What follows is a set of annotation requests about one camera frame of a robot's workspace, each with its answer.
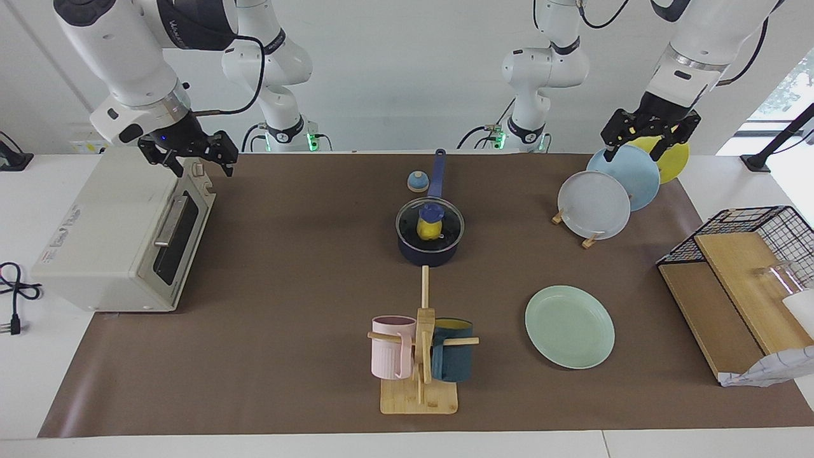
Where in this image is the pink ribbed mug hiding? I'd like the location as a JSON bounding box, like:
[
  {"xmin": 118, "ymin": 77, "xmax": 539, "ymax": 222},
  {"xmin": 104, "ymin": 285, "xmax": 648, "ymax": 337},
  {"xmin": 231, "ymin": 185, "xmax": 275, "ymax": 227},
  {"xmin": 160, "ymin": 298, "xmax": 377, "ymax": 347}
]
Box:
[{"xmin": 371, "ymin": 316, "xmax": 417, "ymax": 380}]

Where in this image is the glass lid with blue knob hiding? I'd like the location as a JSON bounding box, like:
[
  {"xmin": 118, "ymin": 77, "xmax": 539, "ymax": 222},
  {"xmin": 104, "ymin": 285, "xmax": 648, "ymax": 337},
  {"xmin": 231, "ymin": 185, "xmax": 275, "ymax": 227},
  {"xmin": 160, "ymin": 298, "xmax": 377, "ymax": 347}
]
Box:
[{"xmin": 396, "ymin": 197, "xmax": 465, "ymax": 250}]

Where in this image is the black clamp stand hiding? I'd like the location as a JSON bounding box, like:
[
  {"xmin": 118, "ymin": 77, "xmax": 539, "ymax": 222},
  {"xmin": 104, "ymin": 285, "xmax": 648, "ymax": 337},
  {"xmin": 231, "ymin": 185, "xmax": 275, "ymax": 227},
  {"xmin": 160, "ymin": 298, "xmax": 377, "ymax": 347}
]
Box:
[{"xmin": 741, "ymin": 103, "xmax": 814, "ymax": 172}]

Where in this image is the mint green plate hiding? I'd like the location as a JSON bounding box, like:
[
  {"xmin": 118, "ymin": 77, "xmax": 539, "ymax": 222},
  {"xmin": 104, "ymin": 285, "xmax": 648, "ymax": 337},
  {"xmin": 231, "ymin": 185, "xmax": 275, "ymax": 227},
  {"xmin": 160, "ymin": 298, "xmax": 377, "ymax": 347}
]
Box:
[{"xmin": 525, "ymin": 285, "xmax": 616, "ymax": 370}]

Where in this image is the clear glass cup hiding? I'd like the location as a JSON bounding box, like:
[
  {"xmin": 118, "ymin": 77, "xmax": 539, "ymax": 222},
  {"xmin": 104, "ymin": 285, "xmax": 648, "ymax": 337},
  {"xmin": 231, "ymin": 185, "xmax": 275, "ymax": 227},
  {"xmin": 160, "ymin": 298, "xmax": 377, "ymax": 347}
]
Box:
[{"xmin": 754, "ymin": 260, "xmax": 805, "ymax": 296}]

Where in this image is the white cup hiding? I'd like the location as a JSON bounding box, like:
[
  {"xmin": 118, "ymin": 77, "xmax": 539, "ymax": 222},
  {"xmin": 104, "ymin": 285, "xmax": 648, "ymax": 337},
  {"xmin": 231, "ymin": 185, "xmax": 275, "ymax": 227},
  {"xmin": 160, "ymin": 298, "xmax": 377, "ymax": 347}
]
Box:
[{"xmin": 782, "ymin": 289, "xmax": 814, "ymax": 338}]

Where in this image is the grey plate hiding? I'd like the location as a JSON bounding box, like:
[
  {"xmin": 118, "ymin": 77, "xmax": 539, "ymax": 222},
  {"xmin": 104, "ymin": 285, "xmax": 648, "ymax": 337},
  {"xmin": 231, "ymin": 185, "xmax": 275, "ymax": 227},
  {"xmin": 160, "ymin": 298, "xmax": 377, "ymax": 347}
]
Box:
[{"xmin": 558, "ymin": 170, "xmax": 631, "ymax": 240}]

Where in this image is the white toaster oven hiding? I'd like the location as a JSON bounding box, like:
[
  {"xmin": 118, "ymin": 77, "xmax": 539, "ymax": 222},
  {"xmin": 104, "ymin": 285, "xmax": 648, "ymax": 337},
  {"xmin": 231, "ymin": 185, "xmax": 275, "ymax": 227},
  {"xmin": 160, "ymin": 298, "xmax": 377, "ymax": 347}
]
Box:
[{"xmin": 31, "ymin": 145, "xmax": 217, "ymax": 312}]

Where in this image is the brown wooden base board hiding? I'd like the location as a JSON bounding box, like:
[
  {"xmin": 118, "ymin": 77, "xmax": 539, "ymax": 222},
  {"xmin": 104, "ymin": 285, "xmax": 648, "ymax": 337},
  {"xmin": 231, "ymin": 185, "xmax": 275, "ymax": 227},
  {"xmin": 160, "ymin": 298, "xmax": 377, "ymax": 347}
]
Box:
[{"xmin": 658, "ymin": 262, "xmax": 767, "ymax": 382}]

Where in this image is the brown table mat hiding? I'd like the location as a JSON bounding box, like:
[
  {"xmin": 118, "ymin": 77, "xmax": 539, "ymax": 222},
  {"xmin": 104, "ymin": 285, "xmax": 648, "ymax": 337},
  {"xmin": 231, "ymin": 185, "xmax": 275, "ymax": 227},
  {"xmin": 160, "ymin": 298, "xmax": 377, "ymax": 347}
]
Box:
[{"xmin": 38, "ymin": 153, "xmax": 814, "ymax": 438}]

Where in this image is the yellow plate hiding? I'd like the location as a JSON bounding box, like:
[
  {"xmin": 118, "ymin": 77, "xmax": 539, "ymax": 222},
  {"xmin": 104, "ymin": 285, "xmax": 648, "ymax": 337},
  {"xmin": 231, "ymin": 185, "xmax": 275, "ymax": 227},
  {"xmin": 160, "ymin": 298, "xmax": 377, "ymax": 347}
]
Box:
[{"xmin": 626, "ymin": 135, "xmax": 690, "ymax": 185}]

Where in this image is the light blue plate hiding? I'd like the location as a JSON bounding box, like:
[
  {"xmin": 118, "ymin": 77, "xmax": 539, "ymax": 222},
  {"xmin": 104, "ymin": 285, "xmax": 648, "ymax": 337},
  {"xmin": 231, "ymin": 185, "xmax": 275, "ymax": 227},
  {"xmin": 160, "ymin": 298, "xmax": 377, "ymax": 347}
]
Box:
[{"xmin": 586, "ymin": 144, "xmax": 661, "ymax": 212}]

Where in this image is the wooden plate rack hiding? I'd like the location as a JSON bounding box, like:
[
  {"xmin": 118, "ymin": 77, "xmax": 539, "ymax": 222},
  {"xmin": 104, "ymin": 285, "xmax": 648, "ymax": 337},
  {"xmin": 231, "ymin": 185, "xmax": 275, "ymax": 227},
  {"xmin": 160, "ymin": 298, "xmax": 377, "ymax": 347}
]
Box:
[{"xmin": 552, "ymin": 210, "xmax": 602, "ymax": 249}]

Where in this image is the dark teal mug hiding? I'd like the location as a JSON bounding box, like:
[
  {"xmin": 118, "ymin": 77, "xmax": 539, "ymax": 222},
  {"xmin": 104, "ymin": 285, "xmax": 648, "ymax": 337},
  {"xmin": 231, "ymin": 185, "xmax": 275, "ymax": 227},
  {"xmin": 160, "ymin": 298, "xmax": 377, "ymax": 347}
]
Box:
[{"xmin": 431, "ymin": 318, "xmax": 474, "ymax": 383}]

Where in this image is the white crumpled paper bag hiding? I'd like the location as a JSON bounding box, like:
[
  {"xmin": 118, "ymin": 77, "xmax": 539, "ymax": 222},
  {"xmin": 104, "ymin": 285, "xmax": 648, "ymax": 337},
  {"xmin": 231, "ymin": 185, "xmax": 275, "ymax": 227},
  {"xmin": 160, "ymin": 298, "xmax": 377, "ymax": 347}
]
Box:
[{"xmin": 719, "ymin": 345, "xmax": 814, "ymax": 387}]

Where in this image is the dark blue saucepan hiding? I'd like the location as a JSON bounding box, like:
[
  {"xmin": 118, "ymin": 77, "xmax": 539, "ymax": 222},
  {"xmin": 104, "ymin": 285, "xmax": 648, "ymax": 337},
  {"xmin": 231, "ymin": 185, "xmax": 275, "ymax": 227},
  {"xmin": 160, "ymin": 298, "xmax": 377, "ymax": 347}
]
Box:
[{"xmin": 396, "ymin": 149, "xmax": 465, "ymax": 267}]

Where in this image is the black wire basket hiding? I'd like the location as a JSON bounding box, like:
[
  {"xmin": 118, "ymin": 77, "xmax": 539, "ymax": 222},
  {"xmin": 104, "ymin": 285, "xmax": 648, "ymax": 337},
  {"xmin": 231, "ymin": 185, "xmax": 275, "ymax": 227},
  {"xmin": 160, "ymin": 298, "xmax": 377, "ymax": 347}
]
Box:
[{"xmin": 656, "ymin": 205, "xmax": 814, "ymax": 290}]

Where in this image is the light wooden shelf board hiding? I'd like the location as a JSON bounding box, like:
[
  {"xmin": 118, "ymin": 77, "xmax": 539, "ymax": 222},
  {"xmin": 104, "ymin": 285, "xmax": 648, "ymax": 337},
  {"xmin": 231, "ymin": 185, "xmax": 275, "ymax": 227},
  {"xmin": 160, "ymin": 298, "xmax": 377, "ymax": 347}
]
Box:
[{"xmin": 693, "ymin": 232, "xmax": 814, "ymax": 356}]

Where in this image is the black desk mount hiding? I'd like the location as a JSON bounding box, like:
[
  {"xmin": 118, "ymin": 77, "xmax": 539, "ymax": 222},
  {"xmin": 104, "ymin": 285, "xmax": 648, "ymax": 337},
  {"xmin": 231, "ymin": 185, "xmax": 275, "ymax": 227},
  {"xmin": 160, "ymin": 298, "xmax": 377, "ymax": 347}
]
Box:
[{"xmin": 0, "ymin": 130, "xmax": 34, "ymax": 171}]

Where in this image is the black power cable with plug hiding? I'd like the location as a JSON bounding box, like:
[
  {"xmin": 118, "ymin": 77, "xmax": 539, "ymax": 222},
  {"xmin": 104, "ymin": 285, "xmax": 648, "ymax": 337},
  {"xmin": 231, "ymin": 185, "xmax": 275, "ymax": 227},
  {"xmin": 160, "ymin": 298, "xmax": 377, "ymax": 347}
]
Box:
[{"xmin": 0, "ymin": 262, "xmax": 44, "ymax": 336}]

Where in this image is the wooden mug tree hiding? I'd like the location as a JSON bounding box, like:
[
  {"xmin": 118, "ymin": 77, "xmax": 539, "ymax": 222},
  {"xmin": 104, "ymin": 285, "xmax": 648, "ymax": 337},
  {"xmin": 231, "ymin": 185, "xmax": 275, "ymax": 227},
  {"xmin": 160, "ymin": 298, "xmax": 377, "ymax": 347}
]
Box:
[{"xmin": 368, "ymin": 266, "xmax": 479, "ymax": 415}]

